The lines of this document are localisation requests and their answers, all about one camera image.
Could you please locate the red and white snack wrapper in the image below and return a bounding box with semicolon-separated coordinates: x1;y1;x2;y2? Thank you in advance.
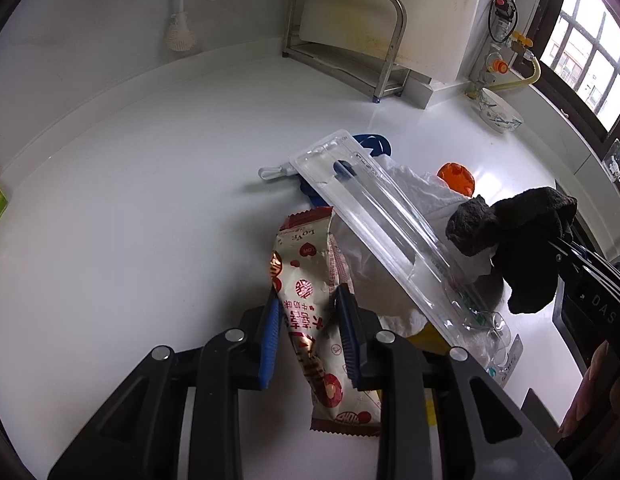
270;206;383;437

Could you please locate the person's right hand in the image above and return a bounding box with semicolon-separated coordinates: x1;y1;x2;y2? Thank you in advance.
557;342;618;436

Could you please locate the white patterned bowl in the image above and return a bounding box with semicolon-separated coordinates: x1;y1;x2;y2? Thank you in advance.
477;87;524;134

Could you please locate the yellow gas hose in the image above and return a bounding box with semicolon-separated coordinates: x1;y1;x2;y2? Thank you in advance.
487;57;542;92

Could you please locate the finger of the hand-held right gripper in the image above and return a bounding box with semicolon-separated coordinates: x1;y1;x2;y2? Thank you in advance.
549;232;620;291

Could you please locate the white tissue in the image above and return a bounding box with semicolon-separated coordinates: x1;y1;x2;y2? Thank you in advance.
330;157;496;338

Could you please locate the white plastic clip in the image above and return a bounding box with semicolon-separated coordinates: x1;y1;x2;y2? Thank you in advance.
258;164;295;181

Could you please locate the blue lanyard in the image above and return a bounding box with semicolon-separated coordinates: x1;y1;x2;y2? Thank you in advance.
297;133;393;208

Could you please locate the clear plastic blister package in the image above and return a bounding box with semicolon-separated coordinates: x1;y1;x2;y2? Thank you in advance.
289;130;513;361

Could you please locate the dark framed window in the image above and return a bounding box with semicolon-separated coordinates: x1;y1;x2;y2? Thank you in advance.
540;0;620;136

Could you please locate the white bottle brush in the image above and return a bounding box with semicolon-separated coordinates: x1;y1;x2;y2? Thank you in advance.
164;0;197;53

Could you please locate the yellow plastic piece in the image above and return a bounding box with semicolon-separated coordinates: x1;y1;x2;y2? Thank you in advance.
407;322;451;426

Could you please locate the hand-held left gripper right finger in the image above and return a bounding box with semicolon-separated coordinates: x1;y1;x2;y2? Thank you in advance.
332;284;573;480

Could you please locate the orange peel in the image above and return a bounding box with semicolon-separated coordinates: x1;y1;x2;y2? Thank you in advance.
436;162;477;197

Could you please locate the gas valve assembly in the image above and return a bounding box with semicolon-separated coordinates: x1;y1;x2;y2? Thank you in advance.
470;0;536;98

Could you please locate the metal counter rack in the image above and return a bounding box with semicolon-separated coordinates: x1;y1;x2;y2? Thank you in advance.
282;0;411;103

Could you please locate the black sock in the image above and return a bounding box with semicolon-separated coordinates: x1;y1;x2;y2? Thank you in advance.
446;186;578;314

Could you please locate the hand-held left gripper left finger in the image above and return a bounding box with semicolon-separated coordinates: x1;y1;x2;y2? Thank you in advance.
47;287;283;480

